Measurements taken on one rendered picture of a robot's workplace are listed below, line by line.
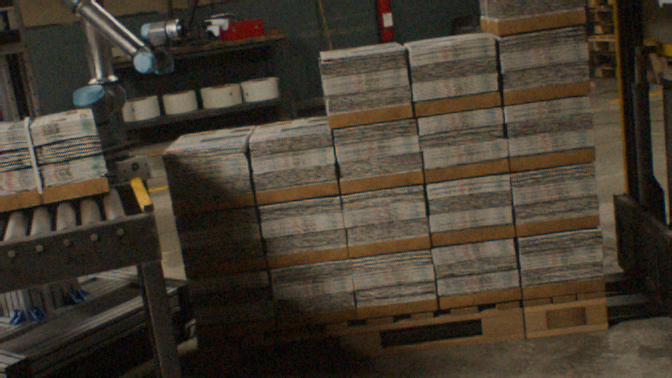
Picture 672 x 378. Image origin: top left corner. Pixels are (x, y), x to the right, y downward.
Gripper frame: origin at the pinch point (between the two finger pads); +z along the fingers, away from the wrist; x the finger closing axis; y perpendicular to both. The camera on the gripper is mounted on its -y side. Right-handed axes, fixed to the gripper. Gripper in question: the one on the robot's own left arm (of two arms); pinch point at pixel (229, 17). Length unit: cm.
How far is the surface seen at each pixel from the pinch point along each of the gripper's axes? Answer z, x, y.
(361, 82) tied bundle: 53, 35, 22
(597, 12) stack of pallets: 168, -617, 143
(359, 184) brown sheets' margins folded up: 48, 42, 55
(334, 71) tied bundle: 45, 37, 16
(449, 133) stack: 80, 33, 43
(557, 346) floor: 109, 48, 118
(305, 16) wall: -135, -628, 110
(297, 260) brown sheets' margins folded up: 24, 50, 78
